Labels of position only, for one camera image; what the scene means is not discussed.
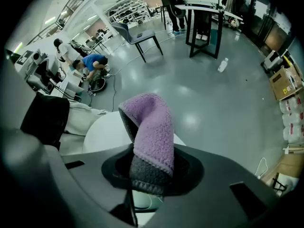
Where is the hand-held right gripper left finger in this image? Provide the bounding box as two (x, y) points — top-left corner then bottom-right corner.
(0, 124), (138, 228)

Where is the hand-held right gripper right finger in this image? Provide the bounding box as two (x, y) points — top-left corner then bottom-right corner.
(142, 143), (281, 228)

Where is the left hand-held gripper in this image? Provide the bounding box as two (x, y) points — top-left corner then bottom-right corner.
(20, 93), (110, 150)

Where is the purple cloth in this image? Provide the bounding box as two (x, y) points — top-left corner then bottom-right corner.
(118, 93), (190, 197)

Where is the white shelving rack with spools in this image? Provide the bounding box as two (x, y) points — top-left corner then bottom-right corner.
(107, 0), (152, 25)

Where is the brown cardboard box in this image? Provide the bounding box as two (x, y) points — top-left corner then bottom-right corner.
(269, 65), (304, 101)

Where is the blue chair with black legs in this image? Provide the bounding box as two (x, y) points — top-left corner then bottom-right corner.
(111, 21), (164, 64)

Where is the white sack with red label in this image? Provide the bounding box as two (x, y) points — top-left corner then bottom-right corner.
(278, 96), (304, 114)
(282, 112), (304, 127)
(282, 124), (304, 144)

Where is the clear plastic bottle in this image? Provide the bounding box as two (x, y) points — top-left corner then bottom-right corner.
(217, 57), (229, 74)

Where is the small white machine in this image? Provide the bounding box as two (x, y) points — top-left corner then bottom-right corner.
(263, 49), (285, 71)

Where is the thin white cable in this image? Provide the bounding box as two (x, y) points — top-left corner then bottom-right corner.
(255, 157), (269, 178)

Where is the black frame table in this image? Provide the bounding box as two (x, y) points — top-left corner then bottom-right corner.
(174, 3), (226, 60)

